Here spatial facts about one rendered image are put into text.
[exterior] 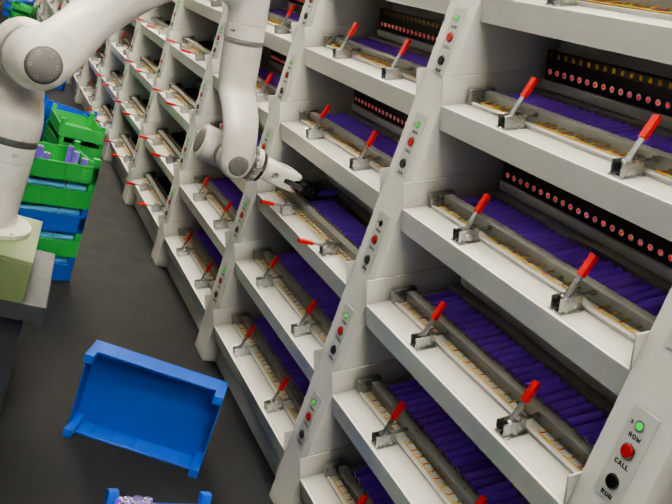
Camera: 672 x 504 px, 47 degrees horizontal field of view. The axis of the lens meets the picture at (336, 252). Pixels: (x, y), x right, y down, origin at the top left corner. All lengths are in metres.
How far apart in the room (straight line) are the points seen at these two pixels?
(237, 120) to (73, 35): 0.39
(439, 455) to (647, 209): 0.59
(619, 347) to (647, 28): 0.42
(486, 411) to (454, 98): 0.57
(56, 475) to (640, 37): 1.30
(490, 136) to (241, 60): 0.70
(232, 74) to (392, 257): 0.59
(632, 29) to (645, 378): 0.47
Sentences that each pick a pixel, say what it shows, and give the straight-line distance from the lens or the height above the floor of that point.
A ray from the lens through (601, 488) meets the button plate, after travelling 1.04.
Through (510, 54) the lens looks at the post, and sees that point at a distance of 1.50.
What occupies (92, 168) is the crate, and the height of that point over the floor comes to 0.37.
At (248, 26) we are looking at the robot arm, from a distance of 1.80.
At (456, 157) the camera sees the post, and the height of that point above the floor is 0.83.
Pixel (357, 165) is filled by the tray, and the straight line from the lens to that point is 1.68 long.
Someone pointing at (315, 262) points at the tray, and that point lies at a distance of 1.74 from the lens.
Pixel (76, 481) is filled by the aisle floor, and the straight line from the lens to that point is 1.68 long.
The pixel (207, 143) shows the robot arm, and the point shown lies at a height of 0.65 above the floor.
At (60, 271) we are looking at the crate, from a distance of 2.54.
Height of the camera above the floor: 0.96
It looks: 15 degrees down
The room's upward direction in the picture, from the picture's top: 20 degrees clockwise
